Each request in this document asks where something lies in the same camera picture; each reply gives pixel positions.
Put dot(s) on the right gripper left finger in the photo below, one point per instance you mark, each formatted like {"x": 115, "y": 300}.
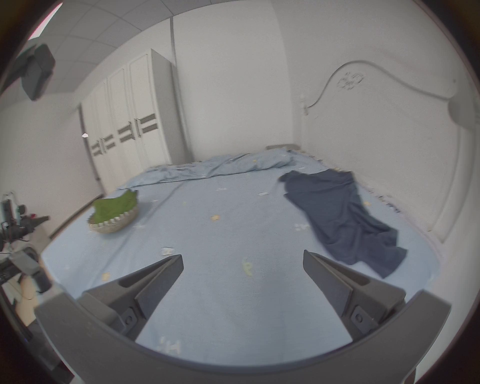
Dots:
{"x": 150, "y": 296}

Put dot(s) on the dark blue garment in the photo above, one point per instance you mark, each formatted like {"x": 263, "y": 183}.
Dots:
{"x": 333, "y": 210}

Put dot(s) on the round woven basket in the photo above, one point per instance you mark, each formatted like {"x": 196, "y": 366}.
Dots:
{"x": 112, "y": 225}

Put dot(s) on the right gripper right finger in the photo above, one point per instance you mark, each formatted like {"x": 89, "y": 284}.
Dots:
{"x": 337, "y": 296}

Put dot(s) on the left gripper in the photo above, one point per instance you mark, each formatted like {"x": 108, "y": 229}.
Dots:
{"x": 24, "y": 225}

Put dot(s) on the green shorts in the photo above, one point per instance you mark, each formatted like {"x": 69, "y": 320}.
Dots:
{"x": 112, "y": 208}

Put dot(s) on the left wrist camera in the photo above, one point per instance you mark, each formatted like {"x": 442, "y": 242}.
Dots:
{"x": 21, "y": 209}

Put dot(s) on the pale blue quilt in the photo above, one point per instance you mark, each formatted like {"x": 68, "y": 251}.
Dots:
{"x": 225, "y": 167}

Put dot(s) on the white wardrobe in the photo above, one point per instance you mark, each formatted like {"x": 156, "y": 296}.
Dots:
{"x": 123, "y": 112}

